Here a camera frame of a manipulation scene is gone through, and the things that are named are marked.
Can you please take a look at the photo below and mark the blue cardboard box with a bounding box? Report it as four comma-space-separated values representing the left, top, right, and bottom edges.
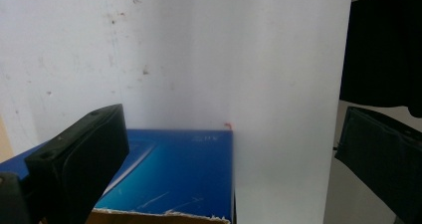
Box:
0, 127, 235, 224

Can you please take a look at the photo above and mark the beige wooden table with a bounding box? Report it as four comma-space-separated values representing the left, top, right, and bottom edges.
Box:
0, 115, 15, 163

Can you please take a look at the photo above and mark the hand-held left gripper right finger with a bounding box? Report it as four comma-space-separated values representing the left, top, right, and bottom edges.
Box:
334, 106, 422, 224

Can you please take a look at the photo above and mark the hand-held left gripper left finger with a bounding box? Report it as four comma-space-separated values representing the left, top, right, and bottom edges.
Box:
24, 104, 130, 224

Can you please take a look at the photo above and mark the dark cloth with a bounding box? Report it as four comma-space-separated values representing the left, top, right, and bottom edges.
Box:
339, 0, 422, 118

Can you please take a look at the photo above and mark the white paper sheet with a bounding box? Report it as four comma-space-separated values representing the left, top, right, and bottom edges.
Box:
0, 0, 354, 224

